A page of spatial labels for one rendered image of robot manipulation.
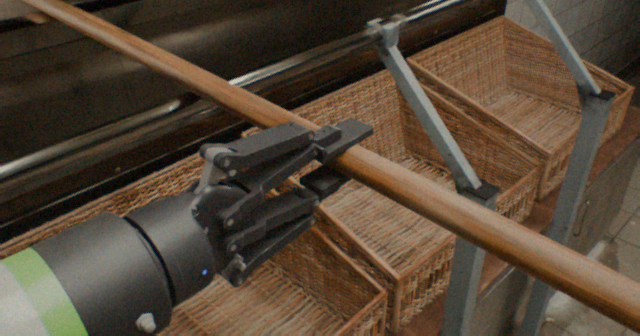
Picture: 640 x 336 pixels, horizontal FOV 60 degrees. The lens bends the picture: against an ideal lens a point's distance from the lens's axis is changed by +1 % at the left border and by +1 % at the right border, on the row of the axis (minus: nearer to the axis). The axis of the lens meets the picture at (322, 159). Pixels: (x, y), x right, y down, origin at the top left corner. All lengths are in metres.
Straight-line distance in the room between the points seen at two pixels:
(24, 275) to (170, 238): 0.09
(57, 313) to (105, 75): 0.75
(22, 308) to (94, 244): 0.05
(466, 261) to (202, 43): 0.66
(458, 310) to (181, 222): 0.75
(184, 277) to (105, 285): 0.06
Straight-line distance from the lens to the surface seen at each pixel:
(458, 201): 0.44
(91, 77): 1.06
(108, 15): 1.02
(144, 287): 0.37
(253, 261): 0.47
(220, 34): 1.18
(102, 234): 0.38
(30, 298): 0.36
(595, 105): 1.30
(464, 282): 1.01
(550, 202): 1.58
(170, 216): 0.40
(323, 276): 1.13
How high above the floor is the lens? 1.47
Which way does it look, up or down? 33 degrees down
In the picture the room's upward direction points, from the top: straight up
